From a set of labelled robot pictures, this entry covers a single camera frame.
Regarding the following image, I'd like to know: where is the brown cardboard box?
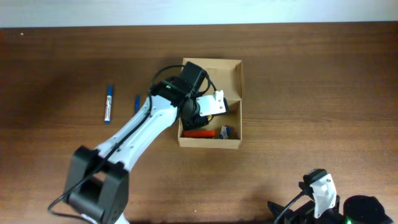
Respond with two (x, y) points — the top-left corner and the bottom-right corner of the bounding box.
(178, 58), (245, 149)

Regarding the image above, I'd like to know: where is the red stapler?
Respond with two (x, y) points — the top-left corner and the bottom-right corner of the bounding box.
(182, 130), (216, 139)

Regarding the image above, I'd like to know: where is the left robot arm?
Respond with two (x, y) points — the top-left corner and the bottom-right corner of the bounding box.
(58, 62), (228, 223)

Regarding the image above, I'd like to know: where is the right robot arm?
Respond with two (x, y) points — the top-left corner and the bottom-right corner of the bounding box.
(267, 169), (394, 224)

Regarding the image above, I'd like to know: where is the blue ballpoint pen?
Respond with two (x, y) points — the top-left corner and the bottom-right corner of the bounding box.
(134, 95), (140, 114)

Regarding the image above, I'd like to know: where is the blue white marker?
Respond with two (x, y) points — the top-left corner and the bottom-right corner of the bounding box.
(104, 85), (113, 124)

